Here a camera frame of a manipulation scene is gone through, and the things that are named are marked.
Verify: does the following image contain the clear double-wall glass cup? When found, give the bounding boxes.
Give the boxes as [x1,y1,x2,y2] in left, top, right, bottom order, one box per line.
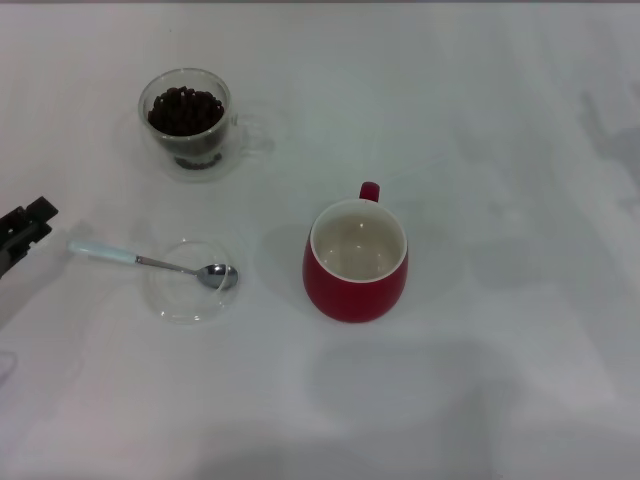
[137,68,275,182]

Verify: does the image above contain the clear glass saucer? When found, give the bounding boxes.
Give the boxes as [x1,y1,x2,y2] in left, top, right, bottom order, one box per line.
[143,238,241,326]

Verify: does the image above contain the red mug white inside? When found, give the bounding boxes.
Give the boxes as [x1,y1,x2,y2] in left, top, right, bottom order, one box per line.
[301,181,409,324]

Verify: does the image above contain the dark roasted coffee beans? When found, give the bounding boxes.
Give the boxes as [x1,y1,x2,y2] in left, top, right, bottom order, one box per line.
[147,85,225,137]

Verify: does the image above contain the spoon with white handle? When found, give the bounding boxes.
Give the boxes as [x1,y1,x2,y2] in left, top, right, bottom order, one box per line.
[67,239,240,291]

